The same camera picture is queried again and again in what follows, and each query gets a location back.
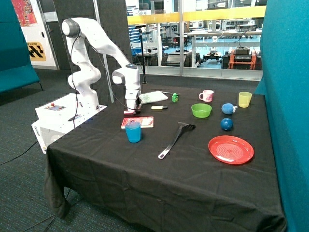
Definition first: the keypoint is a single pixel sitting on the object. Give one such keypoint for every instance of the black spatula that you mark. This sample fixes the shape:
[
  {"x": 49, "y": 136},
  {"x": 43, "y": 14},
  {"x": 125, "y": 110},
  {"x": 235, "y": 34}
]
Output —
[{"x": 183, "y": 127}]

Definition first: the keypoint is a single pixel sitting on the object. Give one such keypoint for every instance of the black tablecloth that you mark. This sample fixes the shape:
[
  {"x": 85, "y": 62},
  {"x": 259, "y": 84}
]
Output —
[{"x": 186, "y": 191}]

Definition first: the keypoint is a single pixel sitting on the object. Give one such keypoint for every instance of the red poster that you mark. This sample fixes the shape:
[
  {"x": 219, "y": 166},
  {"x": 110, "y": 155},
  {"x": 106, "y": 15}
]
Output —
[{"x": 25, "y": 13}]

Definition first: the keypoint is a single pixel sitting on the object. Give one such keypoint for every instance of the pink mug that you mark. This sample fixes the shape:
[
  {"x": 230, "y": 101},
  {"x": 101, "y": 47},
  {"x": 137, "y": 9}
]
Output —
[{"x": 206, "y": 95}]

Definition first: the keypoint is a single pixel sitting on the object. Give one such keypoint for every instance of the orange black cart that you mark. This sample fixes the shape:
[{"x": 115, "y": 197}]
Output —
[{"x": 242, "y": 58}]

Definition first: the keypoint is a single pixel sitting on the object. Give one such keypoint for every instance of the dark blue ball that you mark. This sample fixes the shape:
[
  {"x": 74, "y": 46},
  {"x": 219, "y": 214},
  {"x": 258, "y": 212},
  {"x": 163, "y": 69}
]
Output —
[{"x": 226, "y": 124}]

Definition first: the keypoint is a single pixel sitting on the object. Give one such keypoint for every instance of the white lab table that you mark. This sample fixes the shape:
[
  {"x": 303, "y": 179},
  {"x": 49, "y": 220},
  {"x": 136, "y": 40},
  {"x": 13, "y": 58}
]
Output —
[{"x": 210, "y": 46}]

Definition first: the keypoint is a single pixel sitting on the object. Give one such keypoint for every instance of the red book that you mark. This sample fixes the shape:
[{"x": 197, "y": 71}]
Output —
[{"x": 145, "y": 121}]

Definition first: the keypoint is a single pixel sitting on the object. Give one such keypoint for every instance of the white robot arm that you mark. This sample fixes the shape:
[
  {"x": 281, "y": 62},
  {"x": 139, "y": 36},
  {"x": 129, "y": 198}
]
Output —
[{"x": 85, "y": 37}]

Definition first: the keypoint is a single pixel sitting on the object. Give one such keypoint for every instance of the yellow plastic cup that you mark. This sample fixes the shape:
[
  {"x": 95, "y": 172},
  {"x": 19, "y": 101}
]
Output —
[{"x": 244, "y": 99}]

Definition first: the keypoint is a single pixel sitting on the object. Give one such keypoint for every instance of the yellow highlighter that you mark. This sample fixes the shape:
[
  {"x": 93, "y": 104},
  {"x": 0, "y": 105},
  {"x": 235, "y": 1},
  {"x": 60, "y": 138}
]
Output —
[{"x": 162, "y": 107}]

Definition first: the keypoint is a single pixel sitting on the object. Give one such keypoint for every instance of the blue plastic cup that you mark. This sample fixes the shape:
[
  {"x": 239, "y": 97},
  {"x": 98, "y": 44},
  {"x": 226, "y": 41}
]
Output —
[{"x": 133, "y": 131}]

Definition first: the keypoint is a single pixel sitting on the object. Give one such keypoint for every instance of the red plate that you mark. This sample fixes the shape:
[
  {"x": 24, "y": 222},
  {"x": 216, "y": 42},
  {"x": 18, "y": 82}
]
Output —
[{"x": 230, "y": 149}]

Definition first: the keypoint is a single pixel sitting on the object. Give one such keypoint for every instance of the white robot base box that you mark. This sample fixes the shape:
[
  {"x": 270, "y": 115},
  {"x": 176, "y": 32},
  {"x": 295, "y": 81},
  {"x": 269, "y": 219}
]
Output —
[{"x": 61, "y": 116}]

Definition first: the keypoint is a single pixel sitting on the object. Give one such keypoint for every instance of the green toy block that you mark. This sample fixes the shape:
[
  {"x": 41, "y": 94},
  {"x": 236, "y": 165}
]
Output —
[{"x": 175, "y": 97}]

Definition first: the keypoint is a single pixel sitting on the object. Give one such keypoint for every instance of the green bowl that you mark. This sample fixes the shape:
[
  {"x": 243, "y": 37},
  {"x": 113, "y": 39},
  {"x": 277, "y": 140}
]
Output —
[{"x": 201, "y": 110}]

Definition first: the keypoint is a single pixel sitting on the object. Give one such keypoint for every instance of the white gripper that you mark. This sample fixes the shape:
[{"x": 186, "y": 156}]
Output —
[{"x": 133, "y": 102}]

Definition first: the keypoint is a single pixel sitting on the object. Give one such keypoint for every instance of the white green book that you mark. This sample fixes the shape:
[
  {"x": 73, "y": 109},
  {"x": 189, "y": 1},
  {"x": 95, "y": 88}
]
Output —
[{"x": 151, "y": 97}]

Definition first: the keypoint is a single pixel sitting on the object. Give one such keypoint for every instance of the yellow black sign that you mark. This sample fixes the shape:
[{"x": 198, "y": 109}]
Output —
[{"x": 36, "y": 51}]

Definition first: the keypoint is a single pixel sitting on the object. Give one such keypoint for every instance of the pink highlighter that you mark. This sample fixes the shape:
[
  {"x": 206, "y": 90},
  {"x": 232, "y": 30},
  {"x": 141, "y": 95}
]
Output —
[{"x": 126, "y": 113}]

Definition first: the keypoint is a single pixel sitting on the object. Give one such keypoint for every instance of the light blue soft ball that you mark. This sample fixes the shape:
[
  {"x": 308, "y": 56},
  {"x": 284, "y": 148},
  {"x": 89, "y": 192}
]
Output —
[{"x": 228, "y": 108}]

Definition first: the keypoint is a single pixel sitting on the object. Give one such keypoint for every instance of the teal partition right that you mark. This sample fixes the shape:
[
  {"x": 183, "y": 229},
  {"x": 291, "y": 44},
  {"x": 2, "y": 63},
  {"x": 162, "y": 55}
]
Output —
[{"x": 285, "y": 84}]

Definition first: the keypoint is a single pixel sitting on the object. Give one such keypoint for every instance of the teal sofa left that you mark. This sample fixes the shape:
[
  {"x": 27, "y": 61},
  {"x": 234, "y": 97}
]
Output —
[{"x": 16, "y": 70}]

